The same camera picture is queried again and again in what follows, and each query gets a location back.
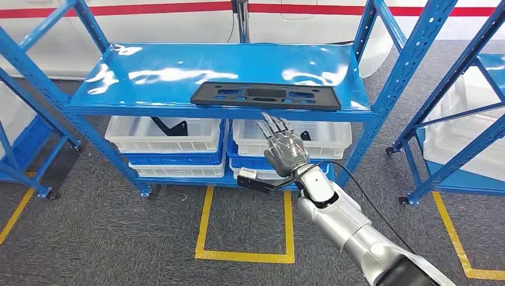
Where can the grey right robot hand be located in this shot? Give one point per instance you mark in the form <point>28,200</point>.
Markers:
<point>286,152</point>

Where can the black plastic plate frame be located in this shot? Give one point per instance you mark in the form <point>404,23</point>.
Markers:
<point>205,96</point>

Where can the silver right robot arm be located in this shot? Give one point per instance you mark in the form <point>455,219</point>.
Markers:
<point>343,221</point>

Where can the black curved part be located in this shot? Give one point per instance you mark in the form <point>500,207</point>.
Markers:
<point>305,136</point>
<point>169,128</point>

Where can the white plastic crate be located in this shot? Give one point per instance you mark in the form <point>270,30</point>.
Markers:
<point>177,171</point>
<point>465,130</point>
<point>12,114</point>
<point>262,173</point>
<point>327,148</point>
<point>130,144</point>

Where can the white car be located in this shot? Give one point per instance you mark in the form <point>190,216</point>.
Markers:
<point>157,27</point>

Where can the red barrier belt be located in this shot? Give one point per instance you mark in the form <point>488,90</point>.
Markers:
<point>157,8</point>

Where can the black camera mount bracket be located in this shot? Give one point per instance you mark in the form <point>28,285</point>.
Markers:
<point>260,185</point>

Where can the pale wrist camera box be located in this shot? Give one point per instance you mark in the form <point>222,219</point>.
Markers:
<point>247,173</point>

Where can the black stanchion post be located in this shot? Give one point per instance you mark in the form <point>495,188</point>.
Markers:
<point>244,23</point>

